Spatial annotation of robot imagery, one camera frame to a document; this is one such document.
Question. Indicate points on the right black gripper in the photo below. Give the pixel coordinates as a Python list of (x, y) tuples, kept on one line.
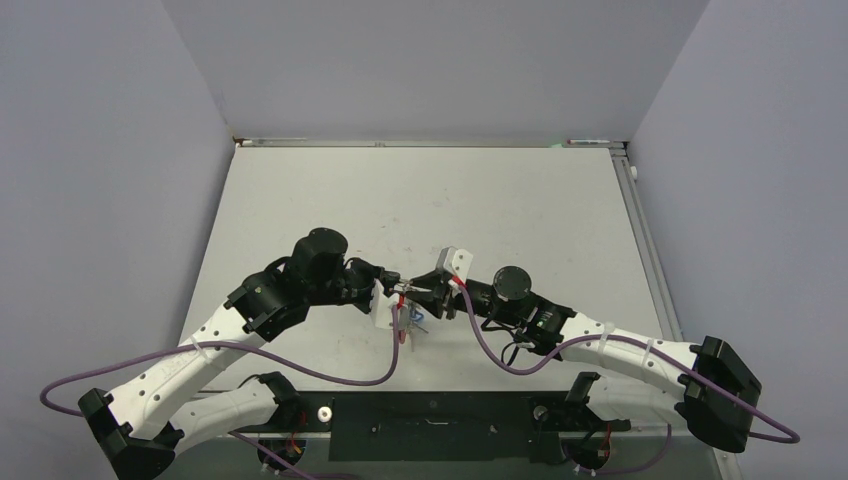
[(440, 298)]

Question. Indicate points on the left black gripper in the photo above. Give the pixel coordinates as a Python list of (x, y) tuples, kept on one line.
[(388, 278)]

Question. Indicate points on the red handled metal key holder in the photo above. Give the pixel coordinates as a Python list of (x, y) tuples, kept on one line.
[(404, 304)]

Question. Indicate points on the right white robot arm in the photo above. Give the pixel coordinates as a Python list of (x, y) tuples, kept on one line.
[(706, 387)]

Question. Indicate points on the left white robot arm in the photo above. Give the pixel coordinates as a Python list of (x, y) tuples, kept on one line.
[(144, 424)]

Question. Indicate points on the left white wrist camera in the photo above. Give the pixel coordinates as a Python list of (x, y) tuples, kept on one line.
[(382, 305)]

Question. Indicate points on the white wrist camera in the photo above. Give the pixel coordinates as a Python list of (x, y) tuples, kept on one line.
[(455, 261), (382, 305)]

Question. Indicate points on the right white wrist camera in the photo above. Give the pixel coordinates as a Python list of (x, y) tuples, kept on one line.
[(455, 261)]

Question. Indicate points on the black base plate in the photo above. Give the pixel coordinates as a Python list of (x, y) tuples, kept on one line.
[(441, 426)]

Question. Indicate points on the aluminium frame rail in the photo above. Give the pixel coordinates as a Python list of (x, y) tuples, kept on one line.
[(661, 296)]

